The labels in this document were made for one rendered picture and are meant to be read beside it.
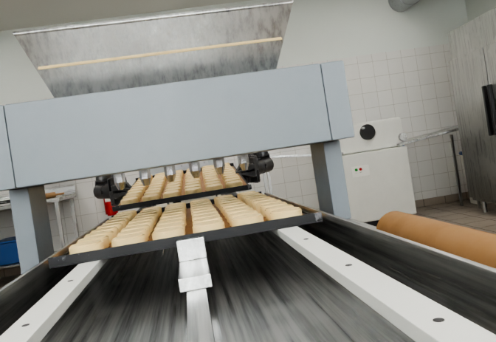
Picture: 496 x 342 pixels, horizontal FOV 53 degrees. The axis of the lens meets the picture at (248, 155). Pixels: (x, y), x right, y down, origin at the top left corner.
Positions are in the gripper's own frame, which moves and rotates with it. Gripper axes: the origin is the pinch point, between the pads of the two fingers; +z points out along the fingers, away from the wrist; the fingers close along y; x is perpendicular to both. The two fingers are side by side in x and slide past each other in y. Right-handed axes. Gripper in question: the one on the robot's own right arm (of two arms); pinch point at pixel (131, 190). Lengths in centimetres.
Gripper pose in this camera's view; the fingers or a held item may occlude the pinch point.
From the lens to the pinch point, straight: 180.7
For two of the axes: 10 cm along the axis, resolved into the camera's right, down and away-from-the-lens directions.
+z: 7.7, -0.7, -6.3
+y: -1.5, -9.9, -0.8
